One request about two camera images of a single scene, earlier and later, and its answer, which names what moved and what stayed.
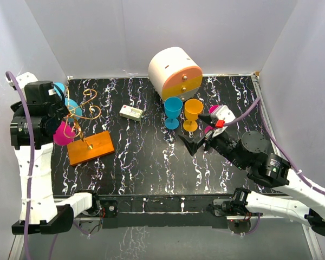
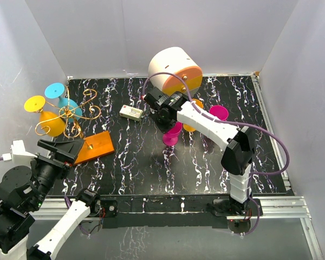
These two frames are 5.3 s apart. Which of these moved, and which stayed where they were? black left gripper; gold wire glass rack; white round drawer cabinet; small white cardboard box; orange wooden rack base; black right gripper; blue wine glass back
Moved: black left gripper; black right gripper
Stayed: gold wire glass rack; small white cardboard box; blue wine glass back; white round drawer cabinet; orange wooden rack base
